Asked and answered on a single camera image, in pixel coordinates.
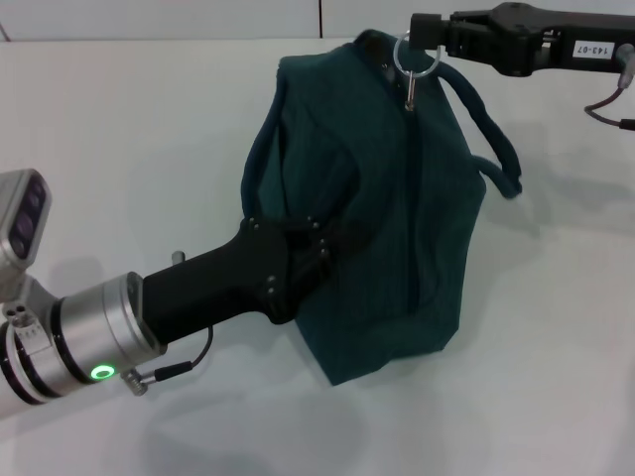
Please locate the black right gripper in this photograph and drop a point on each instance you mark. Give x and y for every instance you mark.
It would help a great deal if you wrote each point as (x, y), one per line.
(546, 42)

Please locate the dark teal lunch bag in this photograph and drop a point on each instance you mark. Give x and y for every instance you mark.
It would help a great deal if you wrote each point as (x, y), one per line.
(377, 223)

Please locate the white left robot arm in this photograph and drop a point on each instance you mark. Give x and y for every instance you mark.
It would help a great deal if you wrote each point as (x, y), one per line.
(69, 342)

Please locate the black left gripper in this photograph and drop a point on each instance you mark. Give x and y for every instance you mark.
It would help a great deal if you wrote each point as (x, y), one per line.
(223, 287)

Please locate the white panel cabinet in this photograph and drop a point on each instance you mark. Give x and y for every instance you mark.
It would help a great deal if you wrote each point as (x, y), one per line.
(198, 17)

